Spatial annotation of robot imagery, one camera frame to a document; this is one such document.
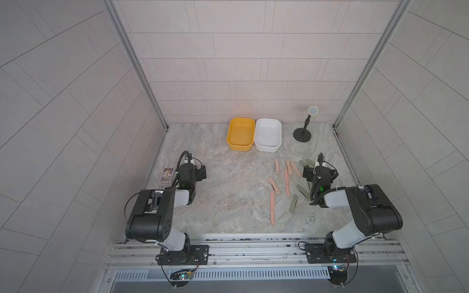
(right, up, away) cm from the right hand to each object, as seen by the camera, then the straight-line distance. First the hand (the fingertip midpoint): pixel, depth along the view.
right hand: (316, 164), depth 95 cm
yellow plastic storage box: (-40, +17, +14) cm, 45 cm away
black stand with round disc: (-1, +16, +15) cm, 22 cm away
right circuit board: (-2, -38, -27) cm, 47 cm away
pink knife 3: (-10, -3, +1) cm, 11 cm away
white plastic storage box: (-24, +16, +11) cm, 31 cm away
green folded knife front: (-15, -17, -10) cm, 25 cm away
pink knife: (-20, -1, +4) cm, 20 cm away
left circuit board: (-61, -37, -29) cm, 77 cm away
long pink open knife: (-17, -12, -6) cm, 21 cm away
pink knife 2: (-14, -2, +2) cm, 14 cm away
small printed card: (-77, -5, -3) cm, 78 cm away
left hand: (-64, 0, 0) cm, 64 cm away
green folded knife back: (-5, 0, +5) cm, 7 cm away
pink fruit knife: (-23, -11, -6) cm, 26 cm away
